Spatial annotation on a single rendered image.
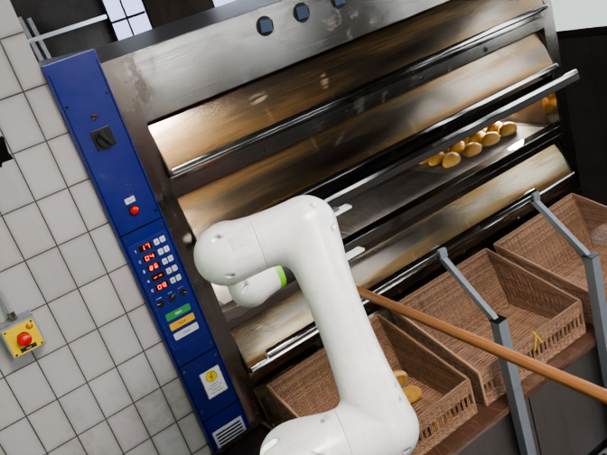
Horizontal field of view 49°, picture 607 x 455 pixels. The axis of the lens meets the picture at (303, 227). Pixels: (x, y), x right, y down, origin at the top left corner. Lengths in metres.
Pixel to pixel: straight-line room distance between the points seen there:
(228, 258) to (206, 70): 1.09
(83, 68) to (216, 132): 0.47
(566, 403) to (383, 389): 1.64
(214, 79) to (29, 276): 0.84
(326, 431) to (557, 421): 1.68
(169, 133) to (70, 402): 0.92
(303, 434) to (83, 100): 1.24
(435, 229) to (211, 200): 1.02
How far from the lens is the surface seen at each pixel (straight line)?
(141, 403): 2.37
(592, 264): 2.59
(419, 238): 2.78
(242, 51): 2.28
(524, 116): 3.41
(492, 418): 2.50
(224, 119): 2.25
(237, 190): 2.30
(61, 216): 2.12
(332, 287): 1.23
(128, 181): 2.12
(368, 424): 1.22
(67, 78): 2.07
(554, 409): 2.76
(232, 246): 1.24
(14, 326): 2.11
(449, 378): 2.53
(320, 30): 2.43
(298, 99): 2.37
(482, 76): 2.93
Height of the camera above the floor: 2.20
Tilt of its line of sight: 21 degrees down
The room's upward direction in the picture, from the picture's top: 18 degrees counter-clockwise
